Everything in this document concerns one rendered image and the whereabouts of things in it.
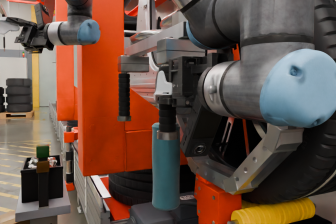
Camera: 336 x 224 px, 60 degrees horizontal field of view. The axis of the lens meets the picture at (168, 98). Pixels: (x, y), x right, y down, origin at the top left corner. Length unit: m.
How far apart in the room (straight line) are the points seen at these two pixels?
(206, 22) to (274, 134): 0.31
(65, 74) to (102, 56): 1.93
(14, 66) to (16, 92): 2.89
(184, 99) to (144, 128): 0.75
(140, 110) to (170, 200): 0.41
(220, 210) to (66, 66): 2.44
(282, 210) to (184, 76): 0.54
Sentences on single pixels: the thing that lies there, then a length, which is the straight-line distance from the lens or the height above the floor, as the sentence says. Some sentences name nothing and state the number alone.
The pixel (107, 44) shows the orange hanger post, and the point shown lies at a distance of 1.13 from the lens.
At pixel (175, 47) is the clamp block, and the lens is 0.58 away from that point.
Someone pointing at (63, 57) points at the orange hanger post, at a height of 1.14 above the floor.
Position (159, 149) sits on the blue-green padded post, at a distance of 0.89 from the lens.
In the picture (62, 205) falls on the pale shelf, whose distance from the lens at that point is 1.12.
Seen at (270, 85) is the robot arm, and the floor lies 0.86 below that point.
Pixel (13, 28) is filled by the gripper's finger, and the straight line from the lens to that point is 1.09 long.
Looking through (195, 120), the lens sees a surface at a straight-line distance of 0.44.
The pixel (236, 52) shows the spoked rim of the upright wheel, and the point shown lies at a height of 0.96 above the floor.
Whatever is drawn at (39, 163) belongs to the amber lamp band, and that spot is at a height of 0.60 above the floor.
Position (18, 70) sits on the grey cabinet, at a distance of 11.73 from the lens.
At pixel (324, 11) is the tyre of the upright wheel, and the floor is 1.01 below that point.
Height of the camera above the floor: 0.85
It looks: 2 degrees down
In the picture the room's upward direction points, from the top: straight up
